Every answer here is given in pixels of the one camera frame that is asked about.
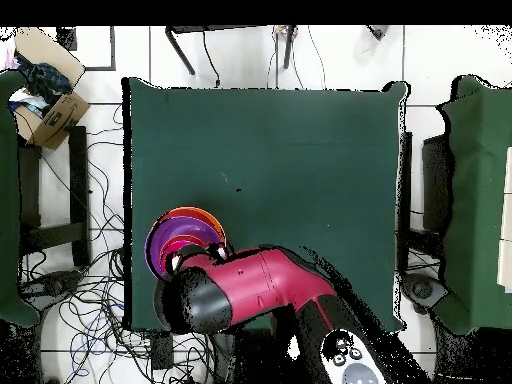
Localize wide red bowl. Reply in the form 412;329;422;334
159;206;225;243

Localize purple bowl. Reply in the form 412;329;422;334
144;215;224;281

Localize pink bowl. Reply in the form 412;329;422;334
162;238;209;273

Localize dark green table cloth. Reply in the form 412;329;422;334
127;77;407;331

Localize black bench stand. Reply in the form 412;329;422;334
17;125;92;267

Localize black chair base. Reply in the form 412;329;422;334
401;271;449;315
23;269;83;307

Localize green covered table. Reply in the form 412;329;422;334
0;69;41;327
433;75;512;335

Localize person's foot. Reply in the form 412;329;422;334
365;24;390;41

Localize cardboard box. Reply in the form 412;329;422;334
13;27;91;151

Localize black metal table frame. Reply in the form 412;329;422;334
164;24;299;76

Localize tangle of black cables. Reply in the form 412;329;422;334
19;103;217;384

